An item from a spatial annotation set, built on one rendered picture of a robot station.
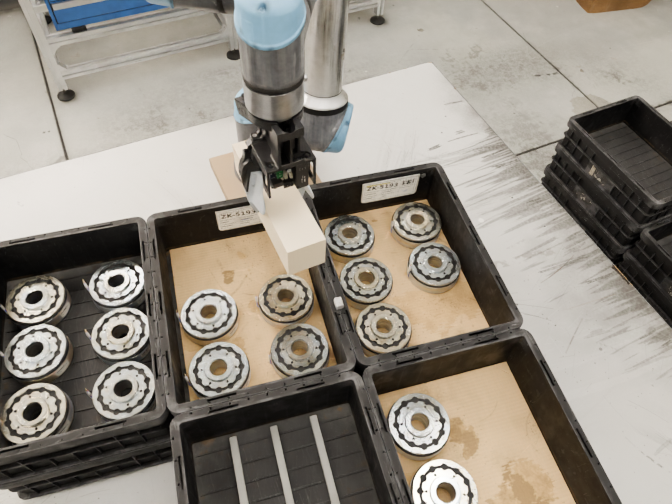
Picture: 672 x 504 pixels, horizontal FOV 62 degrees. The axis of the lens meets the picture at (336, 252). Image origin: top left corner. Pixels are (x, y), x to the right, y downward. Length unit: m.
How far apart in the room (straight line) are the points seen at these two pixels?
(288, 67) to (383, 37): 2.56
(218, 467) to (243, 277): 0.36
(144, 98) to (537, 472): 2.38
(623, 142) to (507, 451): 1.36
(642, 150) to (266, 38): 1.67
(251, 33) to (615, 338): 1.01
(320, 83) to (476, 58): 2.03
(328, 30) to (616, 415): 0.94
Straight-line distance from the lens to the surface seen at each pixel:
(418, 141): 1.57
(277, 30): 0.63
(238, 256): 1.14
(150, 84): 2.95
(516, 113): 2.88
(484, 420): 1.02
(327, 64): 1.18
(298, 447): 0.96
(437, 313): 1.09
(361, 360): 0.91
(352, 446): 0.97
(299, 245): 0.81
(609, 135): 2.13
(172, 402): 0.91
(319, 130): 1.24
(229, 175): 1.42
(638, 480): 1.24
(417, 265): 1.10
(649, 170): 2.07
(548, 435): 1.03
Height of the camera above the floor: 1.76
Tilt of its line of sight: 55 degrees down
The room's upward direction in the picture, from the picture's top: 4 degrees clockwise
